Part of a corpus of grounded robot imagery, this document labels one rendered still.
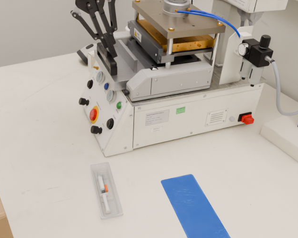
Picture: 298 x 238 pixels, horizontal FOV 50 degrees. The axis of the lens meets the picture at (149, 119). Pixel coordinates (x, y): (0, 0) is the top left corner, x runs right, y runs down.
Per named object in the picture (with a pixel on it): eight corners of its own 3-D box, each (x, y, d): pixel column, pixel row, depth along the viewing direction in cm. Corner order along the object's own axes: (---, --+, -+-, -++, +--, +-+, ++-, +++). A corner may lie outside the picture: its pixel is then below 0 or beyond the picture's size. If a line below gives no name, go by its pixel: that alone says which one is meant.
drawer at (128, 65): (173, 50, 117) (176, 29, 112) (204, 79, 101) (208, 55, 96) (94, 60, 107) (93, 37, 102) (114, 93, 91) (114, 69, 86)
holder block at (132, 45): (171, 41, 113) (172, 34, 112) (200, 67, 99) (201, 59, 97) (127, 46, 108) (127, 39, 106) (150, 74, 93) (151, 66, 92)
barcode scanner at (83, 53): (115, 52, 155) (115, 36, 150) (123, 58, 149) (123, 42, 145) (75, 60, 145) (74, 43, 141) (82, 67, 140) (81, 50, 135)
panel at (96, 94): (80, 100, 119) (100, 55, 111) (103, 153, 97) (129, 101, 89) (75, 99, 118) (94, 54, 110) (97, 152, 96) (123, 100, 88)
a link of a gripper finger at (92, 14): (91, 2, 83) (86, 4, 82) (105, 39, 90) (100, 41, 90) (87, -3, 85) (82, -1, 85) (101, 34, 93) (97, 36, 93)
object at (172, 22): (194, 22, 116) (199, -16, 109) (245, 59, 94) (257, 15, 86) (131, 28, 108) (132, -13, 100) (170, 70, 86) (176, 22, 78)
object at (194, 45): (181, 27, 112) (185, -1, 106) (215, 54, 96) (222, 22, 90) (135, 31, 106) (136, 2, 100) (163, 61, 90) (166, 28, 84)
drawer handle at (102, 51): (102, 53, 103) (102, 41, 100) (117, 75, 92) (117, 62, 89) (96, 54, 102) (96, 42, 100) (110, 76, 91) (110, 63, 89)
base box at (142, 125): (203, 78, 139) (210, 40, 128) (258, 130, 111) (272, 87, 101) (79, 98, 120) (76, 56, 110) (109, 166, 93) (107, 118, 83)
